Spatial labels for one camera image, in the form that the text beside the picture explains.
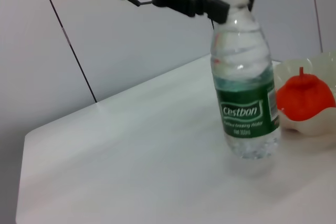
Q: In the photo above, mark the red pumpkin toy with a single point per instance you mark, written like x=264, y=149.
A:
x=304, y=98

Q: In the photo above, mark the pale green glass fruit bowl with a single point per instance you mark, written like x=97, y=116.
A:
x=315, y=129

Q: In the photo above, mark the clear green-label water bottle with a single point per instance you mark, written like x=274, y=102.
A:
x=244, y=98

